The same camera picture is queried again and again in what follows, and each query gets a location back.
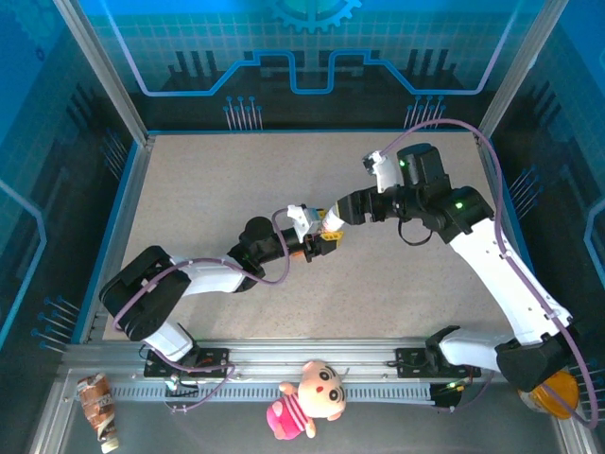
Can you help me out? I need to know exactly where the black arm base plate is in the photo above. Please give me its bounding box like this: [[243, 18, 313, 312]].
[[144, 347, 231, 378], [395, 347, 482, 378]]

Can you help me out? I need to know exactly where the grey slotted cable duct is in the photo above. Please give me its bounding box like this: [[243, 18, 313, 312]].
[[111, 381, 435, 404]]

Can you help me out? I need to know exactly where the purple camera cable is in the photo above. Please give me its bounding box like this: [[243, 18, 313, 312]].
[[382, 117, 599, 429], [112, 207, 303, 415]]

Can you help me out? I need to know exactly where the pink striped plush doll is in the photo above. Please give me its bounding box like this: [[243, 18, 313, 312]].
[[267, 358, 349, 441]]

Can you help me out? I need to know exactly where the white vitamin pill bottle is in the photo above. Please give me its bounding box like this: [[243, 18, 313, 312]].
[[321, 207, 347, 234]]

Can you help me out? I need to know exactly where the crumpled brown drink pouch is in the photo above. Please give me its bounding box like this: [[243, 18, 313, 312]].
[[77, 372, 120, 454]]

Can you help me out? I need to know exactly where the yellow lidded toy cup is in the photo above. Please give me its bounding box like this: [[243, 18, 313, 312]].
[[517, 371, 580, 420]]

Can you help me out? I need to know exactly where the aluminium frame post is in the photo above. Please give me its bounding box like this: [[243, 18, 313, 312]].
[[475, 0, 568, 145], [54, 0, 156, 145]]

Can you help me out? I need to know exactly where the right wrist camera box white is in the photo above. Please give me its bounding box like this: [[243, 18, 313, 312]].
[[361, 149, 401, 194]]

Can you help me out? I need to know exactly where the aluminium mounting rail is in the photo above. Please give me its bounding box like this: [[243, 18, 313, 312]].
[[59, 336, 566, 385]]

